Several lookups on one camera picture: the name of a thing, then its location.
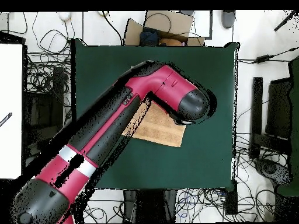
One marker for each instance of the tan terry towel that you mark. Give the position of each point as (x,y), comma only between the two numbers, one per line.
(161,133)

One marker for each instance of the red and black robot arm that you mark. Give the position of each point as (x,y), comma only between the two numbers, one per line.
(107,126)

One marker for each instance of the dark green table cloth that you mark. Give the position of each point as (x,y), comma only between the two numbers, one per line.
(205,151)

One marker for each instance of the orange cloth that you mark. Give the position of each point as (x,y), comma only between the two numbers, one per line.
(170,42)

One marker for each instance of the dark blue cloth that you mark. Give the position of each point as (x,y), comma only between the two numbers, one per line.
(149,37)

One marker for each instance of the brown cardboard box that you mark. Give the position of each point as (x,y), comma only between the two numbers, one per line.
(177,23)

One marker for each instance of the black upright bar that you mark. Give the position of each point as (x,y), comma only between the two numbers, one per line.
(256,112)

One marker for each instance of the black power strip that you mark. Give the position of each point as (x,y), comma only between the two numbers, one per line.
(231,198)

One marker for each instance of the person's foot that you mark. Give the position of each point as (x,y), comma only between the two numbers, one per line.
(64,15)
(186,12)
(228,19)

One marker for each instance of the black stand foot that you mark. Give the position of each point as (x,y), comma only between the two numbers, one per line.
(271,169)

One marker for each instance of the black chair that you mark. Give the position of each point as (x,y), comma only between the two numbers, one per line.
(279,109)

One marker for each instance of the black power adaptor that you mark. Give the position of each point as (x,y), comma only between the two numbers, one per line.
(262,58)

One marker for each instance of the black pen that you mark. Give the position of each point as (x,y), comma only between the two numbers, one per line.
(5,119)

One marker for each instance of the dark green cloth cover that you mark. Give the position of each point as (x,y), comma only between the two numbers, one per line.
(294,116)

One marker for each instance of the black rod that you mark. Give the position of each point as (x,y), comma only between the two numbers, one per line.
(286,21)

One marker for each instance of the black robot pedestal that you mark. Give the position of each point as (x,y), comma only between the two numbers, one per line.
(151,205)

